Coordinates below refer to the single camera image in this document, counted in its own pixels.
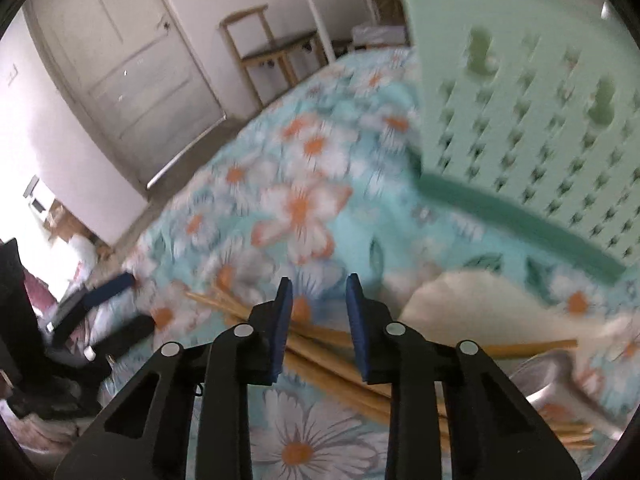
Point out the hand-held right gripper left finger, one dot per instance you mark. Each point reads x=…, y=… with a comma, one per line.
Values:
x=281, y=332

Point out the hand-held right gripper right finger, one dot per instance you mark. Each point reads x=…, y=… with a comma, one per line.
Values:
x=357, y=332

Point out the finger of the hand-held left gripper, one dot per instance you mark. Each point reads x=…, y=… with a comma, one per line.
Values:
x=107, y=291
x=125, y=332

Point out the bundle of wooden chopsticks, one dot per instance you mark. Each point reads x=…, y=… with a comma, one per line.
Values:
x=320, y=355

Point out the white plastic spoon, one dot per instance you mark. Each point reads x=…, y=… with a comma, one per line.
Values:
x=475, y=305

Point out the metal ladle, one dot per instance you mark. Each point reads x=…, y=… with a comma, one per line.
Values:
x=545, y=380

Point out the mint green perforated basket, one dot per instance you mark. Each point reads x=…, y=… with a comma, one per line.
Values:
x=525, y=135

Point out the brown wooden object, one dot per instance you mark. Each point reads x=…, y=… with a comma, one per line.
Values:
x=67, y=222

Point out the floral turquoise blanket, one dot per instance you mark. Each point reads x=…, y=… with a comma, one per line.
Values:
x=320, y=185

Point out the white panel door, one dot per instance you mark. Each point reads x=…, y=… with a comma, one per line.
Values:
x=125, y=60

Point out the wooden chair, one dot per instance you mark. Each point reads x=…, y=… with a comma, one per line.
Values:
x=280, y=45

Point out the white storage box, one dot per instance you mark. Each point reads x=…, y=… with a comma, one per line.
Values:
x=375, y=35

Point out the white table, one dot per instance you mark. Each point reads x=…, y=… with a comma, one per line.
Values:
x=320, y=20

